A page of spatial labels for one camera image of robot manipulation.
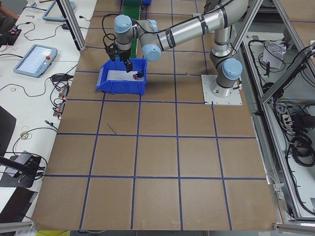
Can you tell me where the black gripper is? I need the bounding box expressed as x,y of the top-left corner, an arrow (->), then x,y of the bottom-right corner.
116,41 -> 132,72

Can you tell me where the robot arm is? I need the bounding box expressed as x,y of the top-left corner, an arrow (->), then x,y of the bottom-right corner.
106,0 -> 248,98

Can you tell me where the white foam pad left bin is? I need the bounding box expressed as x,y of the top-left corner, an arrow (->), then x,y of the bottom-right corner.
106,70 -> 145,82

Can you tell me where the blue bin left side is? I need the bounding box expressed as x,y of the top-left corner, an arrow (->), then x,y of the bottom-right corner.
95,58 -> 147,95

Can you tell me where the green conveyor belt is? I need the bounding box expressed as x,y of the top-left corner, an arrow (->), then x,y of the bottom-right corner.
121,0 -> 142,59

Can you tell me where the black power adapter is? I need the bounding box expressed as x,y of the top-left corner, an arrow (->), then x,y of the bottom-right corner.
62,23 -> 69,30

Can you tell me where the teach pendant near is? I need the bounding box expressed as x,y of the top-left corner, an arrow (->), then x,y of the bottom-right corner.
13,44 -> 58,78

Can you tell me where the teach pendant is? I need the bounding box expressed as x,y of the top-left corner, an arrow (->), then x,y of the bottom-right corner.
13,44 -> 58,78
42,0 -> 65,23

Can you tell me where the teach pendant far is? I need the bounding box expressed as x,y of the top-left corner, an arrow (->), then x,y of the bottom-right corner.
42,0 -> 65,23

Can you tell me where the aluminium frame post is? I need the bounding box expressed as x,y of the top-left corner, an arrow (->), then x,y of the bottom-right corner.
56,0 -> 86,52

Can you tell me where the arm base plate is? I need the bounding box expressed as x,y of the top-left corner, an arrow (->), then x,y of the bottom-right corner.
201,75 -> 243,106

